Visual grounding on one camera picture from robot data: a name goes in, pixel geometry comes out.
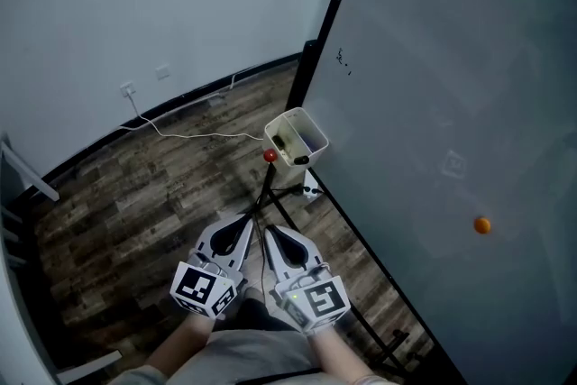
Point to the cream marker holder box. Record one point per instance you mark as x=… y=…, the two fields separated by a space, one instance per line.
x=290 y=171

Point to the white marker pen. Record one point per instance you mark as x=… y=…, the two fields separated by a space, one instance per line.
x=301 y=159

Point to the orange round magnet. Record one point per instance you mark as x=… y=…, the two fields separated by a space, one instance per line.
x=482 y=225

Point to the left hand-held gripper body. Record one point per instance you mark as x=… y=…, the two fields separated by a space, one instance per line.
x=198 y=286

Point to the person's shirt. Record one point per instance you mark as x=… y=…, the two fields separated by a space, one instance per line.
x=252 y=356

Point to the white desk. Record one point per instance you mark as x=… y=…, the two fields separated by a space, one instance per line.
x=13 y=329

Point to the wall socket with plug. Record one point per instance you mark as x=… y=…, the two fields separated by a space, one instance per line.
x=128 y=88

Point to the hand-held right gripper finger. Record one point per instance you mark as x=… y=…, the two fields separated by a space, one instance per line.
x=308 y=245
x=276 y=257

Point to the white power strip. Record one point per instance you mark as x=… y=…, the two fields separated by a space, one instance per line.
x=311 y=189

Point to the small black object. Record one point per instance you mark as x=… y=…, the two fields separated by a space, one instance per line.
x=278 y=143

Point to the plain wall socket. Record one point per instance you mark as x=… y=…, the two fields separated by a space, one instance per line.
x=162 y=71

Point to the person's left forearm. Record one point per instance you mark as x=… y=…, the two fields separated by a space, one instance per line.
x=180 y=345

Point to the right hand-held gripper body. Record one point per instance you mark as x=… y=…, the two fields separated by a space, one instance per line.
x=322 y=299

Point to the large whiteboard with black frame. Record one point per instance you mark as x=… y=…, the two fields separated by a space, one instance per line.
x=451 y=58

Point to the red round magnet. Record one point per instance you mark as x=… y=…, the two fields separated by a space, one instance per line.
x=270 y=155

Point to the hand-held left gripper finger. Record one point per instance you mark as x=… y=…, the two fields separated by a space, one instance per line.
x=205 y=239
x=243 y=248

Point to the person's right forearm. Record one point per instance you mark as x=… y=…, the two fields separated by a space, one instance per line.
x=338 y=358

